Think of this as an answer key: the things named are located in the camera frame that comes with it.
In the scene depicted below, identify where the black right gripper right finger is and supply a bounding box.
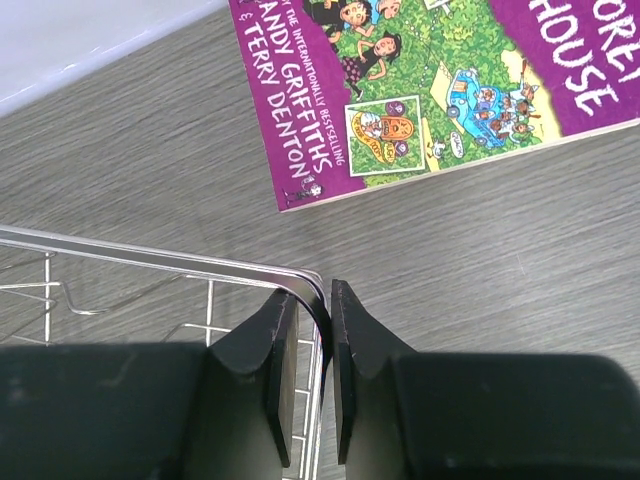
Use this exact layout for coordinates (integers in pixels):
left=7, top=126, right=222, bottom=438
left=331, top=280, right=639, bottom=479

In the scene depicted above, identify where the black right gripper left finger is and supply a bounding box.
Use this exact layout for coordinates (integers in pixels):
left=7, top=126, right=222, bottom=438
left=1, top=290, right=298, bottom=479

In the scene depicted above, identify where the steel wire dish rack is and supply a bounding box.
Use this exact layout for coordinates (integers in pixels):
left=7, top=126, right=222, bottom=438
left=1, top=225, right=328, bottom=479

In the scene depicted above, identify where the purple and green book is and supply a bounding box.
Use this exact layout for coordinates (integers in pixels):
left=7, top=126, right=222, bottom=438
left=230, top=1, right=639, bottom=211

